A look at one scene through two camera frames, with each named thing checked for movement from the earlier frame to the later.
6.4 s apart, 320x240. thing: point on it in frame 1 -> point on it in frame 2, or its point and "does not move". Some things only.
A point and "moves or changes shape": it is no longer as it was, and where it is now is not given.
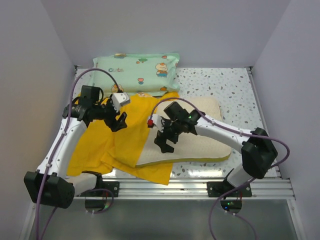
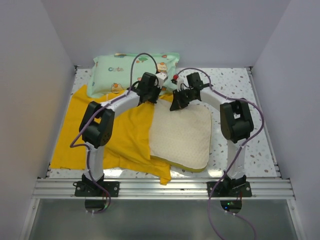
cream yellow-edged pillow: (190, 147) moves or changes shape
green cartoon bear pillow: (137, 74) does not move
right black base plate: (217, 189) does not move
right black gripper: (161, 141) -> (177, 104)
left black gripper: (115, 125) -> (153, 100)
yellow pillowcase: (96, 150) moves or changes shape
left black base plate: (113, 186) does not move
